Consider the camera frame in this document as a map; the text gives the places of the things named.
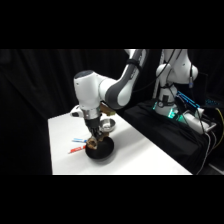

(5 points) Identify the white control box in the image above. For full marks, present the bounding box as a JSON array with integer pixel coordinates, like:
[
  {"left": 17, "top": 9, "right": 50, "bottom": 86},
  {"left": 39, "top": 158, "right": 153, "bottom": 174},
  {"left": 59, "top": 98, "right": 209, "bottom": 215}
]
[{"left": 179, "top": 110, "right": 218, "bottom": 135}]

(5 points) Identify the black bowl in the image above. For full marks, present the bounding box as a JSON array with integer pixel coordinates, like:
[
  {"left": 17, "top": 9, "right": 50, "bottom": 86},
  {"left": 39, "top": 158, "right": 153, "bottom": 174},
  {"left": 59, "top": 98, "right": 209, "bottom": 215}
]
[{"left": 84, "top": 136, "right": 116, "bottom": 162}]

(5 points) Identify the brown tiger toy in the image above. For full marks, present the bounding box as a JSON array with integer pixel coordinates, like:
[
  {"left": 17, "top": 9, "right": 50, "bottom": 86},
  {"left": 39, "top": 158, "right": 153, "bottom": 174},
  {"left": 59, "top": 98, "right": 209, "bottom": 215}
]
[{"left": 85, "top": 131, "right": 110, "bottom": 150}]

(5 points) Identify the red marker pen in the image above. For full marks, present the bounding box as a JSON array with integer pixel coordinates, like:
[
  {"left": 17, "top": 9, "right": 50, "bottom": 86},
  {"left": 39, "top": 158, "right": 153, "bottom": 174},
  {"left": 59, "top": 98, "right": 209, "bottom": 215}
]
[{"left": 67, "top": 145, "right": 88, "bottom": 155}]

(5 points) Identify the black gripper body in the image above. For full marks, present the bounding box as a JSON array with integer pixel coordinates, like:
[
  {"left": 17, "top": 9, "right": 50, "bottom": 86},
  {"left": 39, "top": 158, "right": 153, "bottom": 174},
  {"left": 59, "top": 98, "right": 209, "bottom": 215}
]
[{"left": 83, "top": 116, "right": 102, "bottom": 134}]

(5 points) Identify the black curtain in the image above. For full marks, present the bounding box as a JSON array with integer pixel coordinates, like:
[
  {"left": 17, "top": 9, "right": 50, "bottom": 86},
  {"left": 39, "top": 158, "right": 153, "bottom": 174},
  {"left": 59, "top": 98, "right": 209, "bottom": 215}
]
[{"left": 0, "top": 49, "right": 224, "bottom": 176}]

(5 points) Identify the brown wrist mount bracket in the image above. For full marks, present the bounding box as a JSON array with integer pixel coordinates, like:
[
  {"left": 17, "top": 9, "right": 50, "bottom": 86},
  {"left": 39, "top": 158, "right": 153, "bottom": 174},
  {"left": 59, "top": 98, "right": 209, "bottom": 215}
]
[{"left": 99, "top": 103, "right": 117, "bottom": 117}]

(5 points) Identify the small silver metal pot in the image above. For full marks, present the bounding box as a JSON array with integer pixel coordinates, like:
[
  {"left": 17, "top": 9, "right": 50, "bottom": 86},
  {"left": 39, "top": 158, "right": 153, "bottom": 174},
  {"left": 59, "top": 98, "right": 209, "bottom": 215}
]
[{"left": 99, "top": 117, "right": 117, "bottom": 132}]

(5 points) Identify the blue marker pen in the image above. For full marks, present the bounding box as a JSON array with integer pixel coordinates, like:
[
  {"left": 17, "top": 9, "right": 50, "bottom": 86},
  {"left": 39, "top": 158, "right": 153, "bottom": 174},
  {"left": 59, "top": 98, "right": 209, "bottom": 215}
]
[{"left": 72, "top": 137, "right": 89, "bottom": 144}]

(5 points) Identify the blue lit device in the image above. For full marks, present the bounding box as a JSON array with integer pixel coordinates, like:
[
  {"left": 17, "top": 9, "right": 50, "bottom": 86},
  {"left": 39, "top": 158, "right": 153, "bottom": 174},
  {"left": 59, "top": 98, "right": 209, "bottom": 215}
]
[{"left": 175, "top": 90, "right": 201, "bottom": 112}]

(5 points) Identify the yellow cable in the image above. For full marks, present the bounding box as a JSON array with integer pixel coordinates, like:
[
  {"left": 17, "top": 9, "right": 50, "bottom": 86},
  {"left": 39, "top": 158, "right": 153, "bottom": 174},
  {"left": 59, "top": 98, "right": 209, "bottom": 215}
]
[{"left": 213, "top": 106, "right": 224, "bottom": 149}]

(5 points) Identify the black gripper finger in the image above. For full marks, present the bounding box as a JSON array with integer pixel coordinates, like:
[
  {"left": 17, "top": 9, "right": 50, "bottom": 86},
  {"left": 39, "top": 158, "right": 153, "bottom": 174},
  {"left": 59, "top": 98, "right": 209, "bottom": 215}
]
[
  {"left": 96, "top": 128, "right": 107, "bottom": 140},
  {"left": 88, "top": 130, "right": 98, "bottom": 143}
]

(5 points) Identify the white cable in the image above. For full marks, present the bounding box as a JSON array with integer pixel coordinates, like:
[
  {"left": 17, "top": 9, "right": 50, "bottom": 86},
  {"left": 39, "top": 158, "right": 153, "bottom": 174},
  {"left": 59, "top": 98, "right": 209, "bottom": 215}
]
[{"left": 195, "top": 132, "right": 215, "bottom": 175}]

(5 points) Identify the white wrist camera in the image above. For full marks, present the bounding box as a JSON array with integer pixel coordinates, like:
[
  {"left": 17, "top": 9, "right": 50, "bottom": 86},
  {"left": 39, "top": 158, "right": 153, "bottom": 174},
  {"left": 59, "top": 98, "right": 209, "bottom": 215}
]
[{"left": 69, "top": 105, "right": 83, "bottom": 118}]

